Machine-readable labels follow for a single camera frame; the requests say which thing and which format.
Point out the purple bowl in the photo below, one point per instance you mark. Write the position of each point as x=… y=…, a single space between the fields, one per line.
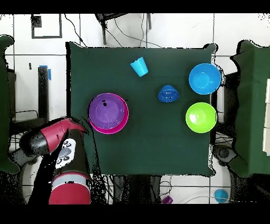
x=106 y=111

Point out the pink bowl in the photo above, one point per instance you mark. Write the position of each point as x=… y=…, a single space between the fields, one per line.
x=111 y=131

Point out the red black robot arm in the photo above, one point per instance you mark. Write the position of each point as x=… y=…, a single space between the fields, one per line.
x=54 y=133

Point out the small dark blue bowl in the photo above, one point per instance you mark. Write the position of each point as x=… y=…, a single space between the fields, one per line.
x=168 y=94

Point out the dark green table cloth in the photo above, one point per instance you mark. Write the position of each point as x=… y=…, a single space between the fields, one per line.
x=158 y=74

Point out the light blue cup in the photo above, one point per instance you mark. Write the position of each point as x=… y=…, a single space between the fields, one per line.
x=221 y=195
x=139 y=67

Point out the lime green bowl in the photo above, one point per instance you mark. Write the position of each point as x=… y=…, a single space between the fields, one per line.
x=200 y=116

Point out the light blue bowl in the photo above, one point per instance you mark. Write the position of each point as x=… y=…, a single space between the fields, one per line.
x=204 y=79

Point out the black tripod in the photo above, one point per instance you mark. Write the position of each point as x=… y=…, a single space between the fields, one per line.
x=104 y=25

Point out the purple cup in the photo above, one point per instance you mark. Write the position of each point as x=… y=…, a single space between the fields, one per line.
x=167 y=199

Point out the black grey floor device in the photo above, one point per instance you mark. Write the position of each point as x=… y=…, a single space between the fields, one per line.
x=19 y=157
x=223 y=153

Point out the green cloth side table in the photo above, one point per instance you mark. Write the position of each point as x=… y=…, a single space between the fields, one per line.
x=253 y=105
x=4 y=105

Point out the black metal frame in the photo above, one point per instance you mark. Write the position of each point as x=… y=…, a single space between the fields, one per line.
x=43 y=95

